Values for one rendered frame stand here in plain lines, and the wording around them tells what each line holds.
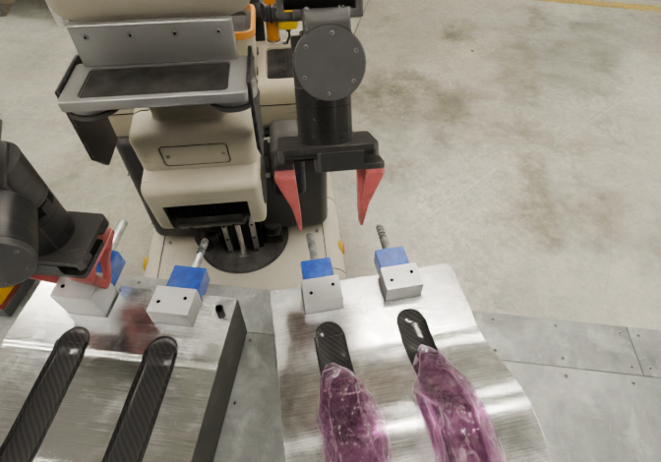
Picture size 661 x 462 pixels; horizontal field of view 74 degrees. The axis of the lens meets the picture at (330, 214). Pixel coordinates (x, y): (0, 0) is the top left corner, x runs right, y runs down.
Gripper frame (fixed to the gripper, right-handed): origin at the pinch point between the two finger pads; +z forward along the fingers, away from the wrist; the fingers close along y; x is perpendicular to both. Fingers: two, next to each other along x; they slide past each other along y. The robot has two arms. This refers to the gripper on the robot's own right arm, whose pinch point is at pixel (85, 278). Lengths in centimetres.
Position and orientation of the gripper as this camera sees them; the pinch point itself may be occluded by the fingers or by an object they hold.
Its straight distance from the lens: 60.7
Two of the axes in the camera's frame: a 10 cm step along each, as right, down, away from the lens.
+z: 0.0, 6.2, 7.8
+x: 1.0, -7.8, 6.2
